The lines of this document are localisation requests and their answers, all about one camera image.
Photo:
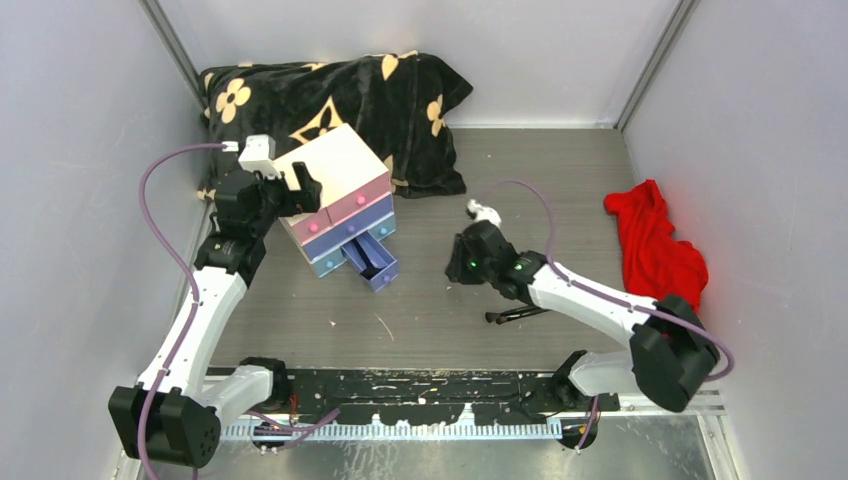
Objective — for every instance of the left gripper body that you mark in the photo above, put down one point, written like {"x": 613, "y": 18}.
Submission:
{"x": 278, "y": 202}

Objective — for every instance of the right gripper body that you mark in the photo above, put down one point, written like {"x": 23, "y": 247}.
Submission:
{"x": 466, "y": 270}

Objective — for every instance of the white drawer organizer box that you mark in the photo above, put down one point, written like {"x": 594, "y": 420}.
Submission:
{"x": 339, "y": 160}

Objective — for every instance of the pink drawer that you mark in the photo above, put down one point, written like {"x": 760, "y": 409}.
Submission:
{"x": 304, "y": 227}
{"x": 357, "y": 198}

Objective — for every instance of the blue drawer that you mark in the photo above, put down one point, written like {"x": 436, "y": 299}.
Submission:
{"x": 383, "y": 228}
{"x": 329, "y": 262}

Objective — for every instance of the large powder brush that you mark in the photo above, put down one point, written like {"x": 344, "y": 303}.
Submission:
{"x": 373, "y": 255}

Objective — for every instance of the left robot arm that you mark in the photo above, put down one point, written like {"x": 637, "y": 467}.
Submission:
{"x": 168, "y": 417}

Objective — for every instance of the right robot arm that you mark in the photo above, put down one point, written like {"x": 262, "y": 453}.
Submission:
{"x": 666, "y": 355}

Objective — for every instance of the black makeup brush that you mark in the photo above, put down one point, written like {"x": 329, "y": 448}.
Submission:
{"x": 514, "y": 314}

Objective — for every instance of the black floral plush blanket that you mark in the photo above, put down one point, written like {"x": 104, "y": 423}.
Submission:
{"x": 396, "y": 103}

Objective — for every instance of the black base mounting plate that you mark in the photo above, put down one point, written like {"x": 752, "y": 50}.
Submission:
{"x": 424, "y": 397}

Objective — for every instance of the red cloth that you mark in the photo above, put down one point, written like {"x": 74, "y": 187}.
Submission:
{"x": 654, "y": 263}

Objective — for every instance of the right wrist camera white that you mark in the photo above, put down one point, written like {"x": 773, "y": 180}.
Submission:
{"x": 478, "y": 212}

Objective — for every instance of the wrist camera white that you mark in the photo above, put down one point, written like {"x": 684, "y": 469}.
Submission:
{"x": 256, "y": 155}
{"x": 478, "y": 212}

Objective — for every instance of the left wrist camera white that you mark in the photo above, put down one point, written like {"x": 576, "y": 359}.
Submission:
{"x": 256, "y": 155}

